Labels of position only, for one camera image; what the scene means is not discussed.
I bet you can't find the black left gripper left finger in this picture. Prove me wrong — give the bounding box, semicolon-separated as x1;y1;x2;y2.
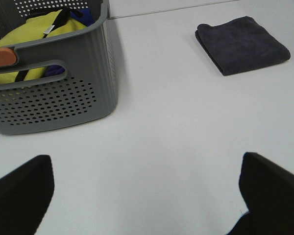
0;155;55;235

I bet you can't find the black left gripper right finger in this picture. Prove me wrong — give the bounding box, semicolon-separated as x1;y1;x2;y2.
229;152;294;235

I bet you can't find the grey perforated plastic basket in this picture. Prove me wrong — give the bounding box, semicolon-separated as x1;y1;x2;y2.
0;0;118;135

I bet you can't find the folded dark grey towel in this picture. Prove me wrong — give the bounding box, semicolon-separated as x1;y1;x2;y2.
195;16;291;76

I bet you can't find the yellow-green towel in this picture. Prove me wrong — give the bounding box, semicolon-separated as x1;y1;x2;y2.
0;7;76;84

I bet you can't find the blue towel in basket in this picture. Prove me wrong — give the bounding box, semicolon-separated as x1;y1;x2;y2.
44;8;95;77

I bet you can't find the orange basket handle grip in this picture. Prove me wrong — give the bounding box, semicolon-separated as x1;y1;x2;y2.
0;47;17;67

